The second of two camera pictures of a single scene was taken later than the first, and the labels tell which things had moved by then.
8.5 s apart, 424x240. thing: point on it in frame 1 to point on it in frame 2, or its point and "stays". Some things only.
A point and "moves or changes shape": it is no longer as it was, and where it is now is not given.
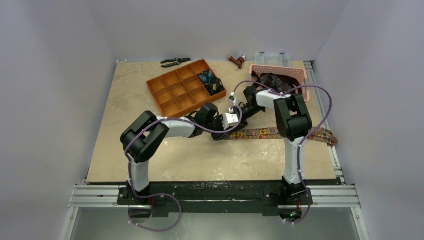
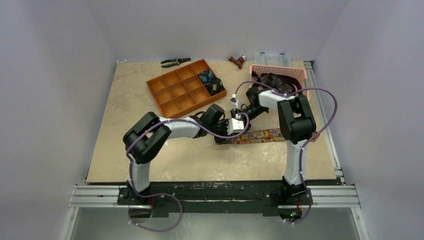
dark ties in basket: (281, 83) stays
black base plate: (217, 199) stays
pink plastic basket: (299, 72) stays
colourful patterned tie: (317, 134) moves or changes shape
